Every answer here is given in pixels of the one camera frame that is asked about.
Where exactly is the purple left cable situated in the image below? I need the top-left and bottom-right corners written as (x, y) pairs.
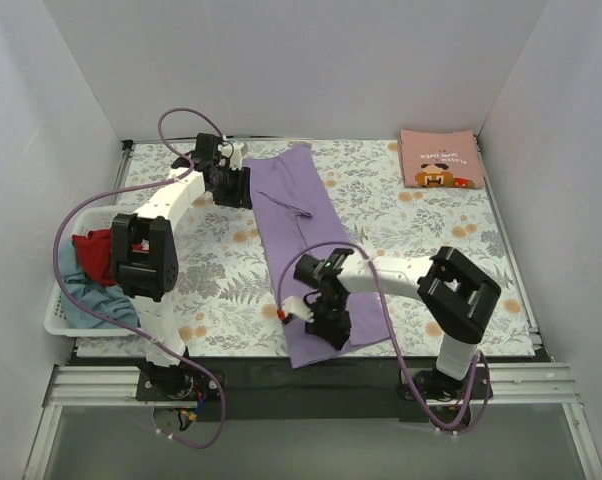
top-left (53, 107), bottom-right (228, 450)

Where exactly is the purple cable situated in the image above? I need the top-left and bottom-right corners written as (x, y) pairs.
top-left (271, 242), bottom-right (493, 437)
top-left (53, 107), bottom-right (228, 450)

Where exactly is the purple t shirt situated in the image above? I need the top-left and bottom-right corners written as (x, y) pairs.
top-left (243, 145), bottom-right (389, 368)

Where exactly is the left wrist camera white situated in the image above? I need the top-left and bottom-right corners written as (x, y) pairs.
top-left (219, 142), bottom-right (247, 170)

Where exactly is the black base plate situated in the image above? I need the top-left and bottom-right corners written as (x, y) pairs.
top-left (135, 355), bottom-right (495, 424)

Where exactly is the white plastic laundry basket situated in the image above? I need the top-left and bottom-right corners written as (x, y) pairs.
top-left (43, 205), bottom-right (135, 338)

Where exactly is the blue t shirt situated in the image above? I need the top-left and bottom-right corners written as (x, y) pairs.
top-left (58, 240), bottom-right (139, 329)

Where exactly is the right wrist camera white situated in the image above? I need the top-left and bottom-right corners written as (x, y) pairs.
top-left (277, 296), bottom-right (314, 323)

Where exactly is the red t shirt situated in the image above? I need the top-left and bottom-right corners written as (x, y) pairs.
top-left (72, 229), bottom-right (116, 287)

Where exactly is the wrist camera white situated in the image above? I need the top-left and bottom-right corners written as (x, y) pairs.
top-left (277, 296), bottom-right (314, 323)
top-left (219, 142), bottom-right (247, 170)

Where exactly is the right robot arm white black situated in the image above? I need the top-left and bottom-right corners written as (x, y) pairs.
top-left (279, 244), bottom-right (502, 400)

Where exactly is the aluminium frame rail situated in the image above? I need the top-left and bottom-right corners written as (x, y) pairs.
top-left (23, 358), bottom-right (602, 479)

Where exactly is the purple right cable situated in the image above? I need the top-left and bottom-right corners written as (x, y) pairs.
top-left (271, 242), bottom-right (493, 437)

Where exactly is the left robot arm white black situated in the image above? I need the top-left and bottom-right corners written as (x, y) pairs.
top-left (111, 133), bottom-right (252, 399)

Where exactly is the floral tablecloth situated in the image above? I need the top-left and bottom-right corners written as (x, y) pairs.
top-left (75, 139), bottom-right (537, 359)

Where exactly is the folded pink printed t shirt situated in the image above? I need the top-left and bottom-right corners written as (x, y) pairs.
top-left (398, 130), bottom-right (485, 189)

